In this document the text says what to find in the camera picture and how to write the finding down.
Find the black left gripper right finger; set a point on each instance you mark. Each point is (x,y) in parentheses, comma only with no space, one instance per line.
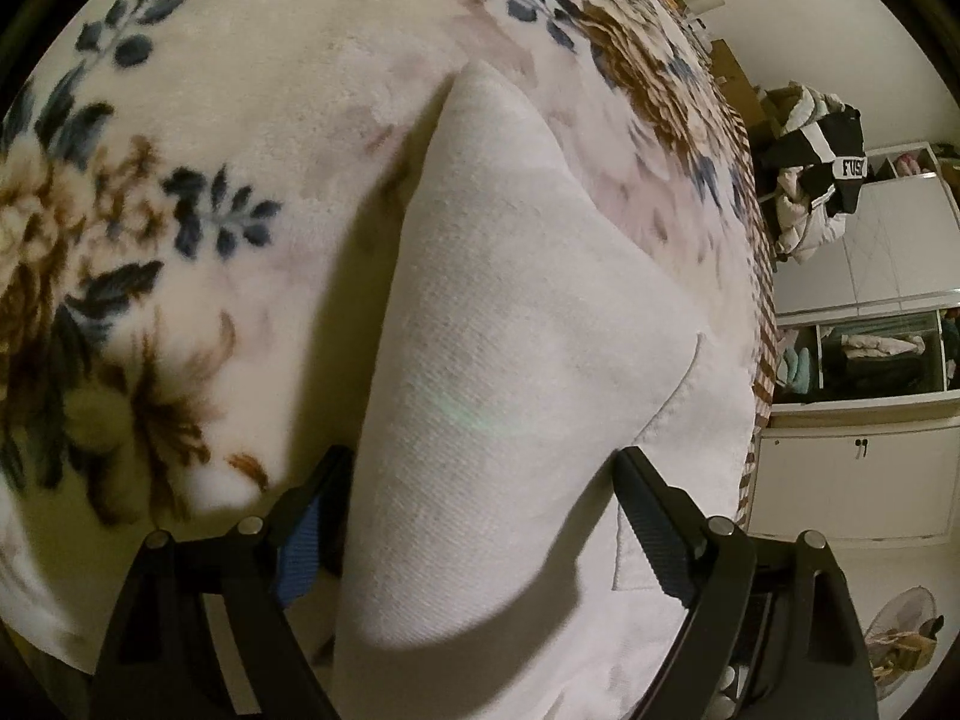
(770,630)

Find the clothes pile on chair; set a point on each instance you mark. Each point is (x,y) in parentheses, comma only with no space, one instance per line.
(818,162)

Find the floral bed blanket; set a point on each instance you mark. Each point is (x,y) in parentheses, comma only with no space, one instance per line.
(200,208)

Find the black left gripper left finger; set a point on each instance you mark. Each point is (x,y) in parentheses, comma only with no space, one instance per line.
(159,658)

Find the white pants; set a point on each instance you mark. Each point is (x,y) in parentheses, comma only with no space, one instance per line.
(489,572)

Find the brown cardboard box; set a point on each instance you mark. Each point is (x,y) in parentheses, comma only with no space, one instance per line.
(737,89)

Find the white wardrobe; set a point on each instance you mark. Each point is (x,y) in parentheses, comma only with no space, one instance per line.
(863,437)

